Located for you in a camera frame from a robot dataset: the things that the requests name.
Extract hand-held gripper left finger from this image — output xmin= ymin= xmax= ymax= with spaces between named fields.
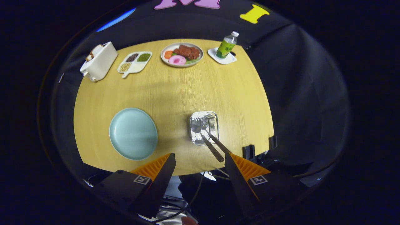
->
xmin=93 ymin=153 xmax=177 ymax=219

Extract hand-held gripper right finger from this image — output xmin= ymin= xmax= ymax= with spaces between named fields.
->
xmin=225 ymin=153 xmax=310 ymax=220

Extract spoon with brown handle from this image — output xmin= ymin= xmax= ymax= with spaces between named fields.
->
xmin=191 ymin=119 xmax=225 ymax=163

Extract fork with brown handle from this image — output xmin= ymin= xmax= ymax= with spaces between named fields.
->
xmin=198 ymin=116 xmax=233 ymax=155

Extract light green plate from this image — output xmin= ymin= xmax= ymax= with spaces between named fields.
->
xmin=109 ymin=108 xmax=158 ymax=161

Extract white divided condiment dish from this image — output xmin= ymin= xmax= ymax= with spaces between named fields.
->
xmin=117 ymin=51 xmax=153 ymax=79

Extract white square coaster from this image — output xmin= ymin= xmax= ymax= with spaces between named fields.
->
xmin=207 ymin=47 xmax=238 ymax=65

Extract white toaster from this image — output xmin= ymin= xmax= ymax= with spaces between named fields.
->
xmin=80 ymin=42 xmax=118 ymax=83

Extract plate of toy food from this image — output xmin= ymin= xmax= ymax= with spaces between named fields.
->
xmin=160 ymin=42 xmax=204 ymax=68

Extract green label drink bottle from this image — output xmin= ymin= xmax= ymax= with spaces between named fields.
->
xmin=215 ymin=31 xmax=240 ymax=59

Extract toast slices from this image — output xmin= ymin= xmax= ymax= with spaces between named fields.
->
xmin=85 ymin=44 xmax=104 ymax=62

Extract black cable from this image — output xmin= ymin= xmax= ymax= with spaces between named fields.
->
xmin=149 ymin=173 xmax=204 ymax=223

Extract metal wire basket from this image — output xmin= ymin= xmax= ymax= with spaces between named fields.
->
xmin=190 ymin=111 xmax=220 ymax=146

